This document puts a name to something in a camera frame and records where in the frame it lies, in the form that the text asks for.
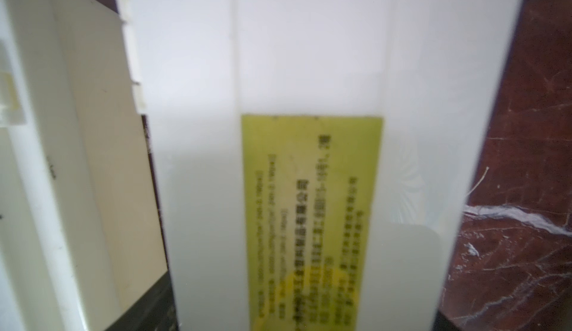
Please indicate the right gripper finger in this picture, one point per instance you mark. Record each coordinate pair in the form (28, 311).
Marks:
(154, 311)

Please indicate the dispenser tray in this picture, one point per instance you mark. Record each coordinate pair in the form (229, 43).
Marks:
(80, 234)

